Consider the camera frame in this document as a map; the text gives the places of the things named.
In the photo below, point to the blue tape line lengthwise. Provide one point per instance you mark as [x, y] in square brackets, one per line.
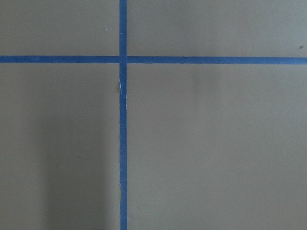
[123, 112]

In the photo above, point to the blue tape line crosswise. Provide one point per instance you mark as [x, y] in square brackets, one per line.
[155, 60]

